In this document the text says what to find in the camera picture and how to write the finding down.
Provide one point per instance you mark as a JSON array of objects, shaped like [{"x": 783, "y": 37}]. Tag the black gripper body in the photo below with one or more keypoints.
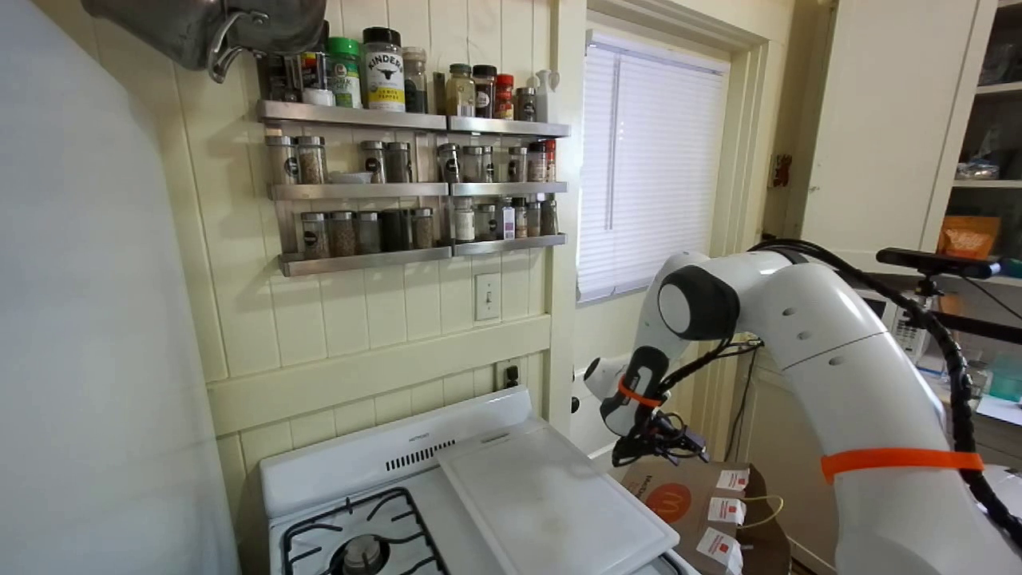
[{"x": 656, "y": 440}]

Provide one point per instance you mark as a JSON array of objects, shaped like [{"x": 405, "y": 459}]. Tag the brown McDonald's paper bag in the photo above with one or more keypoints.
[{"x": 690, "y": 539}]

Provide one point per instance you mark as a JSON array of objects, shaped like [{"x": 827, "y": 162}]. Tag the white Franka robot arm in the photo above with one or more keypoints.
[{"x": 851, "y": 373}]

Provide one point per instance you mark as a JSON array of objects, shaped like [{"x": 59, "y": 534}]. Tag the round stove burner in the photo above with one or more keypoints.
[{"x": 358, "y": 556}]

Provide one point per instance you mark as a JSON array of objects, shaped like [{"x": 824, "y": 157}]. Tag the white gas stove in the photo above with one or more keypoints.
[{"x": 329, "y": 469}]

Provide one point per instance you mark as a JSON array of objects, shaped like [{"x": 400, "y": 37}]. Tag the black stove burner grate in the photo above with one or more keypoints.
[{"x": 309, "y": 531}]

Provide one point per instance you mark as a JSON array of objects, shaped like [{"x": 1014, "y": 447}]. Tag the white cutting board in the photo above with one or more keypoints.
[{"x": 544, "y": 501}]

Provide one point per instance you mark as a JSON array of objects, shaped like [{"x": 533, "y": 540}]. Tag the glass spice jar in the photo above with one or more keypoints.
[
  {"x": 546, "y": 216},
  {"x": 310, "y": 162},
  {"x": 515, "y": 164},
  {"x": 281, "y": 162},
  {"x": 486, "y": 217},
  {"x": 400, "y": 162},
  {"x": 367, "y": 230},
  {"x": 463, "y": 220},
  {"x": 470, "y": 164},
  {"x": 415, "y": 84},
  {"x": 447, "y": 162},
  {"x": 427, "y": 229},
  {"x": 461, "y": 91},
  {"x": 486, "y": 91},
  {"x": 508, "y": 217},
  {"x": 526, "y": 103},
  {"x": 373, "y": 162},
  {"x": 315, "y": 235},
  {"x": 341, "y": 235}
]

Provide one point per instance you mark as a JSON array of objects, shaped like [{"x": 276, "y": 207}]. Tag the teal container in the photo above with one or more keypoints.
[{"x": 1006, "y": 381}]

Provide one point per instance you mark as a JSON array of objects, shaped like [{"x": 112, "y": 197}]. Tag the slim glass bottle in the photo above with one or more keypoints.
[{"x": 541, "y": 96}]

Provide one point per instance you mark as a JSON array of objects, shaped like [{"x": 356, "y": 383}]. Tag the orange snack packet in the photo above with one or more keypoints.
[{"x": 969, "y": 236}]

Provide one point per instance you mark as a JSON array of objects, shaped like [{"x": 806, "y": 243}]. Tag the large black lid jar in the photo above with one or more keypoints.
[{"x": 385, "y": 74}]

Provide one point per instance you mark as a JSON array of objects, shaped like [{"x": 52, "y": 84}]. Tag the green lid spice jar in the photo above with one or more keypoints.
[{"x": 346, "y": 74}]

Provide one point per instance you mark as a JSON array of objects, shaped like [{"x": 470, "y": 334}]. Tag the red white spice jar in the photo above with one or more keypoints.
[{"x": 318, "y": 80}]

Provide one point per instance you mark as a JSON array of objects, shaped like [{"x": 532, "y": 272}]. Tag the dark spice jar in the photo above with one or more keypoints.
[{"x": 281, "y": 77}]

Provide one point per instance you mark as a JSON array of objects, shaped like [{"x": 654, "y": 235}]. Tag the white refrigerator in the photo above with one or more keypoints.
[{"x": 97, "y": 322}]

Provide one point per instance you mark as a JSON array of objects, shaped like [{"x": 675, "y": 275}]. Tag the small black wall outlet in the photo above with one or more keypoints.
[{"x": 508, "y": 375}]

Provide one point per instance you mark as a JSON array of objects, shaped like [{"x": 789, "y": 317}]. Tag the white wall outlet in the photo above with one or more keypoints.
[{"x": 489, "y": 298}]

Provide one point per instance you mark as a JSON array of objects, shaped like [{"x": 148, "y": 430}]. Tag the brown wall latch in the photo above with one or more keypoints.
[{"x": 783, "y": 169}]

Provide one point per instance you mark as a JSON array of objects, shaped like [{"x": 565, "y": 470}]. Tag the black tripod frame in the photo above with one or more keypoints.
[{"x": 926, "y": 259}]

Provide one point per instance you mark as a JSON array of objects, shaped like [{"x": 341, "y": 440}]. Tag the cream wall cabinet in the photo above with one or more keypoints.
[{"x": 884, "y": 130}]

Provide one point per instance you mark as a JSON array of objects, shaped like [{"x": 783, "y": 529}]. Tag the steel wall spice rack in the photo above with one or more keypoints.
[{"x": 351, "y": 192}]

